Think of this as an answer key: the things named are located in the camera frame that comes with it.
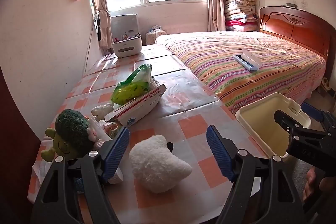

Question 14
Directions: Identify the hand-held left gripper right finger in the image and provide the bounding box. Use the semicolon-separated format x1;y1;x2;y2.
205;125;306;224

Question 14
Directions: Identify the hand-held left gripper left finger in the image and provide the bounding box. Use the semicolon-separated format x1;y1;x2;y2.
30;127;131;224

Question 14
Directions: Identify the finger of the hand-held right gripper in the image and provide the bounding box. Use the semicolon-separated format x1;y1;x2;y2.
274;110;336;140
301;103;336;132

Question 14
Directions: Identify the cream plastic bin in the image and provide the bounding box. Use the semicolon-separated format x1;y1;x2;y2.
235;92;311;157

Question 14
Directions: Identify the white plush toy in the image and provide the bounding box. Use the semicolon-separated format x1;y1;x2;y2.
129;134;193;194

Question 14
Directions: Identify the white red medicine box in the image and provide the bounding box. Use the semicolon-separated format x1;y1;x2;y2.
104;84;167;128

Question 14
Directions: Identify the person's right hand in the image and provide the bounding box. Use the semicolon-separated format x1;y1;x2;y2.
302;168;336;203

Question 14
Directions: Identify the crumpled clear plastic wrapper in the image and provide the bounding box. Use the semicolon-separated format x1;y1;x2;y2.
89;116;124;141

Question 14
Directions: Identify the crumpled white tissue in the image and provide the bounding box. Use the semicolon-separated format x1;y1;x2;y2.
91;103;114;121

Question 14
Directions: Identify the green plush toy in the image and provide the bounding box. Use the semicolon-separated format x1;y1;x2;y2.
41;109;96;163

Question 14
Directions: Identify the green plastic bag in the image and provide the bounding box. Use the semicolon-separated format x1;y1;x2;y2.
111;64;153;106

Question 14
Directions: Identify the orange checked tablecloth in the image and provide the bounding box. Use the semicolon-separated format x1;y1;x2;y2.
28;44;265;224

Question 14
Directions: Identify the bed with striped sheet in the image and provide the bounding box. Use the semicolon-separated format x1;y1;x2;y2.
155;31;327;114

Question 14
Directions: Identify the white blue flat box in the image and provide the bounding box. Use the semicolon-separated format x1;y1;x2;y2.
233;51;262;72

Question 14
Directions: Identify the wooden headboard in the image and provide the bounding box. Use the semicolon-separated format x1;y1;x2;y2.
259;6;336;64

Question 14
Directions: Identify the white desk organizer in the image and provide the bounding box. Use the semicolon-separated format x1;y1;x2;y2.
112;34;142;58

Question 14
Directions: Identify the hanging pink cloth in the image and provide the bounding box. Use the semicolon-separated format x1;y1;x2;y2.
96;10;112;51

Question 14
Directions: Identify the dotted cloth bundle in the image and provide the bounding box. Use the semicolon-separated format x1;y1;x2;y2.
146;25;167;45

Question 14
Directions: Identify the stack of folded quilts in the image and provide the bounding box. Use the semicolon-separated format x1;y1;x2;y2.
224;0;259;31

